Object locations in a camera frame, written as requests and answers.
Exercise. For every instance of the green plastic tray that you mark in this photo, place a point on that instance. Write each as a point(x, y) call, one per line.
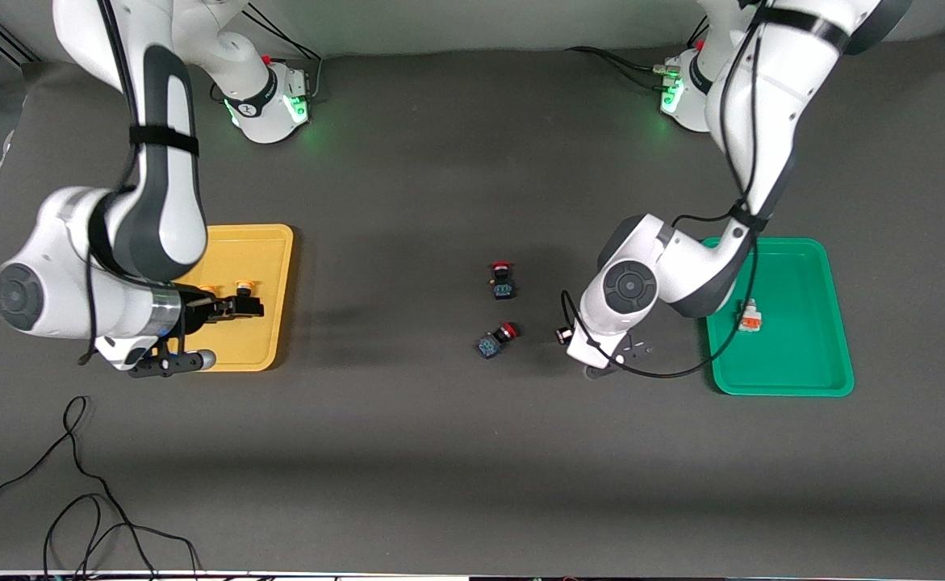
point(803, 355)

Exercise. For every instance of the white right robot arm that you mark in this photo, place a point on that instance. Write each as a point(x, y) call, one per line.
point(157, 202)

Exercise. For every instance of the dark grey table mat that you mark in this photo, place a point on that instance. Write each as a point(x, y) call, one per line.
point(472, 452)

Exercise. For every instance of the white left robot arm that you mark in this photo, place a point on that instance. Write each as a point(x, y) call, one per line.
point(763, 121)

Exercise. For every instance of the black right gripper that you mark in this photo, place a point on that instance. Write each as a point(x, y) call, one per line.
point(195, 311)

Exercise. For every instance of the yellow plastic tray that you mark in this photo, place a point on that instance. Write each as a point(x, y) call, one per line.
point(266, 266)

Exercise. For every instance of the white orange push button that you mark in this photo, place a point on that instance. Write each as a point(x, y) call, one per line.
point(750, 318)

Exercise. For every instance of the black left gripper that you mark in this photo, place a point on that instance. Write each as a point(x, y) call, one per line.
point(564, 330)

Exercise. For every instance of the red cap push button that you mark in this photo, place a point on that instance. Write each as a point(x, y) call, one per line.
point(503, 286)
point(490, 345)

